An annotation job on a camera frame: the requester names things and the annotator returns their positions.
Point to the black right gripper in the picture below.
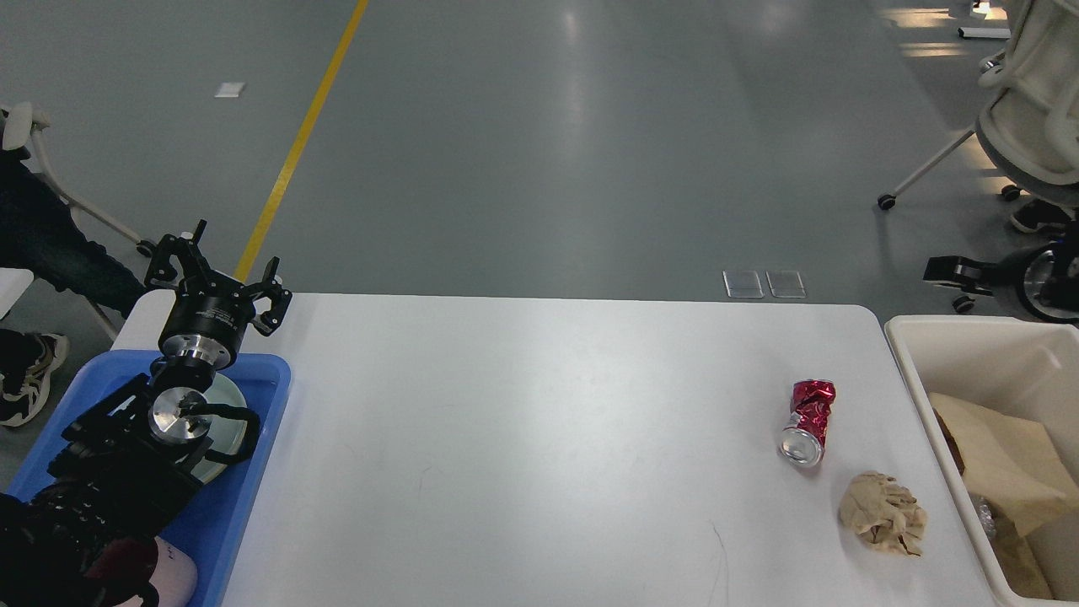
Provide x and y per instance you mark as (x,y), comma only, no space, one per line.
(1036,284)

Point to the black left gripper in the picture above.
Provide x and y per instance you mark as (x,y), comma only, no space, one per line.
(202,324)

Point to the brown paper bag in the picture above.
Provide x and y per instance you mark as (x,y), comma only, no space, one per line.
(1009,461)

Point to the crushed red can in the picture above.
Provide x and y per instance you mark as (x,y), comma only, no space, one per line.
(803,439)

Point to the brown paper ball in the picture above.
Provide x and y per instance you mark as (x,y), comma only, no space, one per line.
(884,515)

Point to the pink mug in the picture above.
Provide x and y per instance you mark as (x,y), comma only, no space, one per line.
(173,573)

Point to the aluminium foil tray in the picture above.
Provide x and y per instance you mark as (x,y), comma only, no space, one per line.
(985,513)

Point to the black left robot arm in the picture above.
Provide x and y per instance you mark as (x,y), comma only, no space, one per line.
(128,467)

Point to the walking person leg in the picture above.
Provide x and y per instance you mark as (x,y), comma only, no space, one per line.
(1042,217)

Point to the beige plastic bin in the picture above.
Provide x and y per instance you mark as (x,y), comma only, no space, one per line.
(1020,369)

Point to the white office chair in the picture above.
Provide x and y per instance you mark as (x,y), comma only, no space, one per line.
(1029,129)

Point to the clear floor plate right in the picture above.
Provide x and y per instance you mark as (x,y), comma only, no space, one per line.
(786,284)

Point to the clear floor plate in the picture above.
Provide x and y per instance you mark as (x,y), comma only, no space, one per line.
(743,284)
(786,284)

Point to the seated person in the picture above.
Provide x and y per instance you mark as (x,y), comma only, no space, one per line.
(39,235)

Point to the clear floor plate left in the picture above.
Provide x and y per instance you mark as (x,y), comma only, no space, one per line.
(743,284)

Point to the blue plastic tray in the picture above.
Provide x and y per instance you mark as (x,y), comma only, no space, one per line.
(211,528)

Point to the brown paper in bin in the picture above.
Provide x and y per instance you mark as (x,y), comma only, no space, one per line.
(1018,564)

